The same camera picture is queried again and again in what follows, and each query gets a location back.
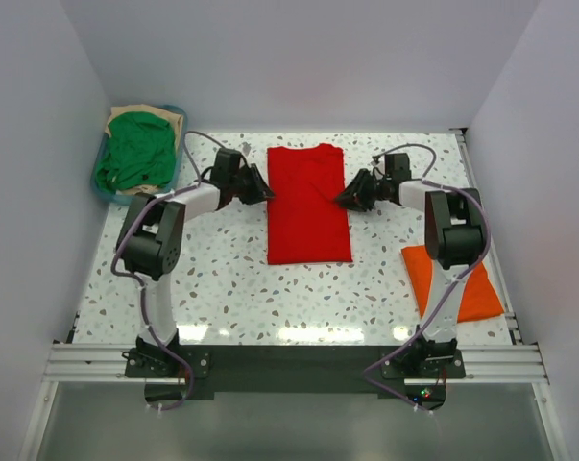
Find red t-shirt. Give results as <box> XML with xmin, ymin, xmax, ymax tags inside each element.
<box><xmin>267</xmin><ymin>143</ymin><xmax>352</xmax><ymax>265</ymax></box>

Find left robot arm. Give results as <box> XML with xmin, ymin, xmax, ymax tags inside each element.
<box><xmin>110</xmin><ymin>148</ymin><xmax>275</xmax><ymax>382</ymax></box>

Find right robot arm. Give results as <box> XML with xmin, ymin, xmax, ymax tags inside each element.
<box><xmin>334</xmin><ymin>147</ymin><xmax>491</xmax><ymax>378</ymax></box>

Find beige t-shirt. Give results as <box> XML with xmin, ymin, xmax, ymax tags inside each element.
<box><xmin>105</xmin><ymin>103</ymin><xmax>185</xmax><ymax>201</ymax></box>

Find green t-shirt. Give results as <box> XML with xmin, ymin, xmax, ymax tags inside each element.
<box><xmin>94</xmin><ymin>110</ymin><xmax>179</xmax><ymax>195</ymax></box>

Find blue plastic basket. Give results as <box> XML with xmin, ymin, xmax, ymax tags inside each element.
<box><xmin>89</xmin><ymin>103</ymin><xmax>190</xmax><ymax>208</ymax></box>

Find orange folded t-shirt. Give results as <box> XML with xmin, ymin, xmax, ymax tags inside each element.
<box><xmin>401</xmin><ymin>246</ymin><xmax>504</xmax><ymax>323</ymax></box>

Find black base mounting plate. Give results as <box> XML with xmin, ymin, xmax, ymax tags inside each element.
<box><xmin>122</xmin><ymin>345</ymin><xmax>462</xmax><ymax>409</ymax></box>

